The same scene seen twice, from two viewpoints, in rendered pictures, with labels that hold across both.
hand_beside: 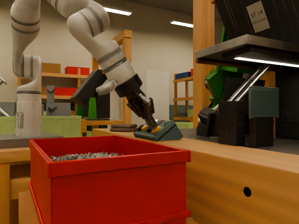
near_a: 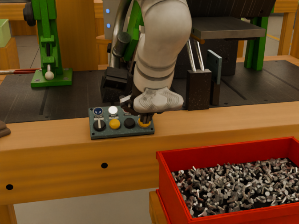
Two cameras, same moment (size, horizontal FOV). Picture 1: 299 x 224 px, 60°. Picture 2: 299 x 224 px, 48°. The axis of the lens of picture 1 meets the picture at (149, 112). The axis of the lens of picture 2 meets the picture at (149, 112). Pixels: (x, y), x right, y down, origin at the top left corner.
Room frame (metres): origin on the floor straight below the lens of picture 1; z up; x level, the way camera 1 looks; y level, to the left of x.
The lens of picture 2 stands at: (0.52, 0.66, 1.28)
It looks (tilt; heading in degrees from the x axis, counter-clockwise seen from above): 24 degrees down; 287
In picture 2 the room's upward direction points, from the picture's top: straight up
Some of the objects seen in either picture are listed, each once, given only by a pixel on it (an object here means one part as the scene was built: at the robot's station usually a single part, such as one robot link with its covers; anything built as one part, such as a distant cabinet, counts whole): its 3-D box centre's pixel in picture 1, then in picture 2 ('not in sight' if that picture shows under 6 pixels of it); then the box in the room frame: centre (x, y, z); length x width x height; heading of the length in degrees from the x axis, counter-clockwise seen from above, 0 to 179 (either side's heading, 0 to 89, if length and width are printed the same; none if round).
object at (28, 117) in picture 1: (29, 115); not in sight; (1.05, 0.49, 0.97); 0.09 x 0.09 x 0.17; 41
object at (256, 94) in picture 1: (264, 116); (212, 77); (0.62, -0.27, 0.97); 0.10 x 0.02 x 0.14; 117
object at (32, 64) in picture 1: (29, 76); not in sight; (1.05, 0.49, 1.13); 0.09 x 0.09 x 0.17; 25
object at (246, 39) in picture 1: (276, 59); (205, 22); (0.65, -0.32, 1.11); 0.39 x 0.16 x 0.03; 117
